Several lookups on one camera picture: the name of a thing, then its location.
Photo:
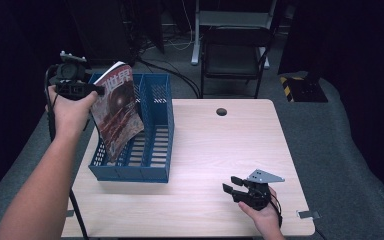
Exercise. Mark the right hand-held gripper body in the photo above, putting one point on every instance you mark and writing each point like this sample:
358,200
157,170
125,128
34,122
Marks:
258,193

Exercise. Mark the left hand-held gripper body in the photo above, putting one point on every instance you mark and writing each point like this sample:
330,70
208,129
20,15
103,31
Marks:
70,76

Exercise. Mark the red illustrated magazine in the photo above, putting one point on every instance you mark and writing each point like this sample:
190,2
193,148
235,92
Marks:
118,110

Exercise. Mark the blue plastic file rack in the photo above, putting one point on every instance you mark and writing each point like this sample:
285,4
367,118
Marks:
156,140

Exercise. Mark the person's right hand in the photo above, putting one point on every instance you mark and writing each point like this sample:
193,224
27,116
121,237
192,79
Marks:
265,216

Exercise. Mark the person's left hand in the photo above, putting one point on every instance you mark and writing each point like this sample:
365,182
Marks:
68,115

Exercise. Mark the grey tape tab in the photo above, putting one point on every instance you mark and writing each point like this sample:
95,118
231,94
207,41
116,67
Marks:
69,213
308,214

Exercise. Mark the dark cabinet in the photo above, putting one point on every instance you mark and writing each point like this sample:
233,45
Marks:
103,33

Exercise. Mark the black base with striped edge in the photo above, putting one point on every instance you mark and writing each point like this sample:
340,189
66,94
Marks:
305,90

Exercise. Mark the black folding chair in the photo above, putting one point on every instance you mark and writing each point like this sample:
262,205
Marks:
235,53

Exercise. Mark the white metal stand frame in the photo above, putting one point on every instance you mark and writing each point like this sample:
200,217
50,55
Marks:
233,18

